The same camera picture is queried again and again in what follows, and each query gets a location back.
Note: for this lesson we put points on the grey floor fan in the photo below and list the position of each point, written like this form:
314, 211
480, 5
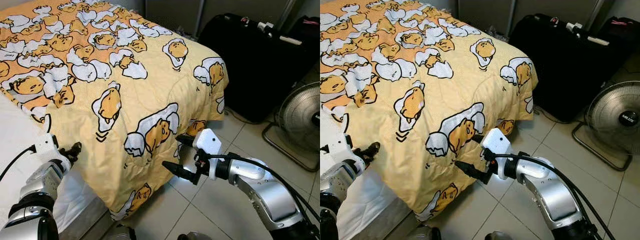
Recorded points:
300, 120
617, 117

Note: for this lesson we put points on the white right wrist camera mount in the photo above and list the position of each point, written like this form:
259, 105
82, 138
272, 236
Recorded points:
497, 142
209, 142

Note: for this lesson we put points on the dark right robot leg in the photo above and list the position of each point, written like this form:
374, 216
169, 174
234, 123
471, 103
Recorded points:
194, 236
500, 236

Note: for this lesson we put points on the dark left robot leg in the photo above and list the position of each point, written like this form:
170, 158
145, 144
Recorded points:
429, 234
125, 234

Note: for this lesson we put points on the yellow egg cartoon blanket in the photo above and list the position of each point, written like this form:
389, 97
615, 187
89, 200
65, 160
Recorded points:
430, 75
125, 75

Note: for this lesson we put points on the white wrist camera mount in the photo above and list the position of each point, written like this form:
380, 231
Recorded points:
209, 142
497, 142
46, 146
342, 147

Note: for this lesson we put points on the black bag with pink tag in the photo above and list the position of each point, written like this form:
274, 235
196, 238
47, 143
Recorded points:
622, 45
310, 40

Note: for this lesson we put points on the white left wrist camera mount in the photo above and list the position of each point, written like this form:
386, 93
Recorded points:
46, 146
342, 147

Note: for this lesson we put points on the black suitcase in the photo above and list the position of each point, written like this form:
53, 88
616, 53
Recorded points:
250, 70
560, 70

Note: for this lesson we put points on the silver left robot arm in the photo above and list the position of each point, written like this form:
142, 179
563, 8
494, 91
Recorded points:
35, 195
340, 190

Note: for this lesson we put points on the dark robot leg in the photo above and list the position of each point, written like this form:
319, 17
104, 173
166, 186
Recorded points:
125, 234
500, 236
429, 234
194, 236

